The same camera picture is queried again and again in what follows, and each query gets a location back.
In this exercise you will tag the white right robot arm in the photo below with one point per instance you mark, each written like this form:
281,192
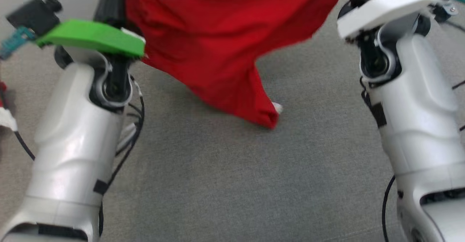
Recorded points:
417,125

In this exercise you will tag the red garment white cuff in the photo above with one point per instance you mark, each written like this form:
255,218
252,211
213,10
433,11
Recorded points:
6,120

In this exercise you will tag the teal left camera connector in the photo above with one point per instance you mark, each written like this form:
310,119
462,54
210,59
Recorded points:
16,40

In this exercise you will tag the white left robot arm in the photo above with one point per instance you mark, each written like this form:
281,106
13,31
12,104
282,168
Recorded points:
72,144

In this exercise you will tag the red white sports jersey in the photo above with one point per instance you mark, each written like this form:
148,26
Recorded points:
203,35

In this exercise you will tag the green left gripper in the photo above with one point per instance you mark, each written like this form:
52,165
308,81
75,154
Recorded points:
94,36

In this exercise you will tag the grey fabric sofa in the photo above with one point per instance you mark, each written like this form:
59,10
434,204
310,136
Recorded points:
236,180

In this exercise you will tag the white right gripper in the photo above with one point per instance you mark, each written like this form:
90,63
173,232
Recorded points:
392,7

